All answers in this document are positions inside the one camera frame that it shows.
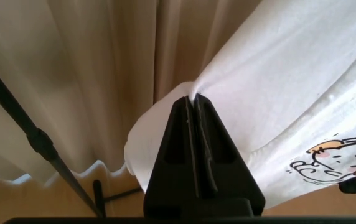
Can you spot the white printed T-shirt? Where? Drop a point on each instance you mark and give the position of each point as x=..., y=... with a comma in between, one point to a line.
x=274, y=77

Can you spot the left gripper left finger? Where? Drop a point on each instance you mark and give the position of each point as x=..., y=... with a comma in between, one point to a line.
x=168, y=186

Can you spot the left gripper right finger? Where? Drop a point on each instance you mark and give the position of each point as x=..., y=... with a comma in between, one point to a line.
x=231, y=183

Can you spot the black clothes rack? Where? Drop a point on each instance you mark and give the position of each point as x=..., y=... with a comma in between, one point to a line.
x=39, y=141

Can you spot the beige curtain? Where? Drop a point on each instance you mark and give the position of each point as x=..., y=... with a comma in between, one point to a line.
x=87, y=62

